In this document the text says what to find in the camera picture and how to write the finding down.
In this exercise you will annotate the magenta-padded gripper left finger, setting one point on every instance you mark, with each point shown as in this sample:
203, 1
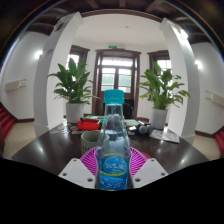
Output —
77, 171

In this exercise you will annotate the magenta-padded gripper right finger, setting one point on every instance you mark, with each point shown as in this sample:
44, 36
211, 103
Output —
148, 171

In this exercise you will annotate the clear blue-capped water bottle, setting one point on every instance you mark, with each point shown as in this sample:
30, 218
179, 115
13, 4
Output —
113, 166

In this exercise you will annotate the flat round red coaster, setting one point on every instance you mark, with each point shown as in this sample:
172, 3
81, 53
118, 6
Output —
146, 155

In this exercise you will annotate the grey patterned mug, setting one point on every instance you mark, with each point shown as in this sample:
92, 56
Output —
90, 140

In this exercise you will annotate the printed magazine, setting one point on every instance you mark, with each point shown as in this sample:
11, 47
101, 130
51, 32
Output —
165, 136

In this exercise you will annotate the grey ball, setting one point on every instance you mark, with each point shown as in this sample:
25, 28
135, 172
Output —
150, 128
142, 129

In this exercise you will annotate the red box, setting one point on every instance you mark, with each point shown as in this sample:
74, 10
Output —
88, 124

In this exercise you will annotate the green packet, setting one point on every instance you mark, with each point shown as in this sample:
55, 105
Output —
96, 117

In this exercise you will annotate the black chair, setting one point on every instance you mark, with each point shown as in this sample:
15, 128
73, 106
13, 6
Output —
127, 110

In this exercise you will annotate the red carpeted staircase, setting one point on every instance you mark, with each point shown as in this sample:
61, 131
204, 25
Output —
220, 141
6, 121

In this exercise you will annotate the potted green plant, white pot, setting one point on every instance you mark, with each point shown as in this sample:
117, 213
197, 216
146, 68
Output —
161, 90
74, 85

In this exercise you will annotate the brown wooden glazed door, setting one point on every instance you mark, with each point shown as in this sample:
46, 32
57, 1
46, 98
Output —
115, 71

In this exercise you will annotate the green exit sign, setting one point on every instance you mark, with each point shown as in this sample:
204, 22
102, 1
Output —
112, 46

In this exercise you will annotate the wall lamp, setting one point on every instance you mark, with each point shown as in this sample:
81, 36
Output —
198, 63
38, 54

